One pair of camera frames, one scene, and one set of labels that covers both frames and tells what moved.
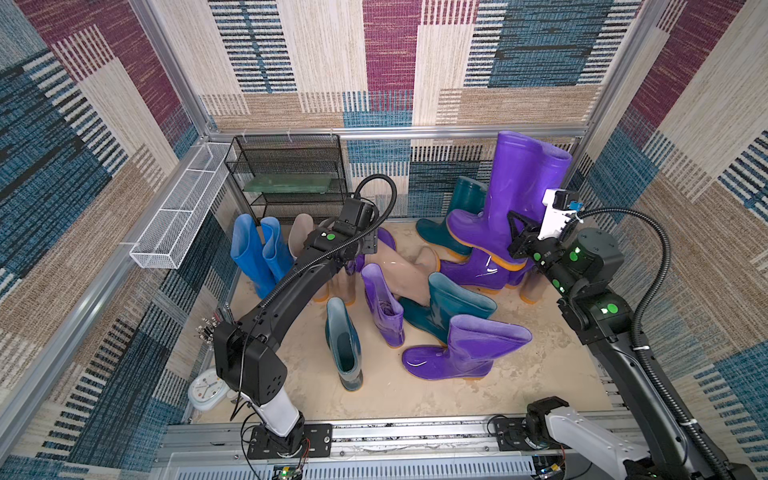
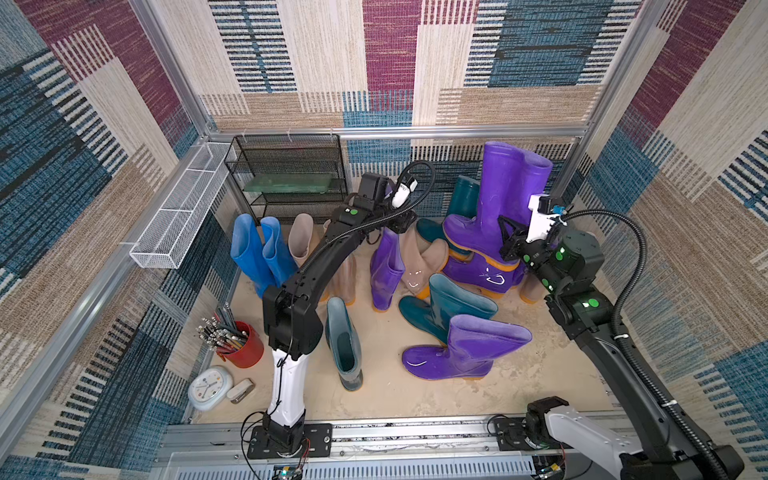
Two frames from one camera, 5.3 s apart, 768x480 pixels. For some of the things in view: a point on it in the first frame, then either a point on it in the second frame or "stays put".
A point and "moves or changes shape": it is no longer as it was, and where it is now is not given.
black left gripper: x=372 y=243 → x=406 y=221
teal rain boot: x=448 y=298 stays put
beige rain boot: x=342 y=286 stays put
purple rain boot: x=525 y=166 moves or changes shape
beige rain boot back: x=408 y=278 moves or changes shape
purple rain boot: x=483 y=272 stays put
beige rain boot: x=302 y=226 stays put
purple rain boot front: x=473 y=341 stays put
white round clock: x=207 y=390 stays put
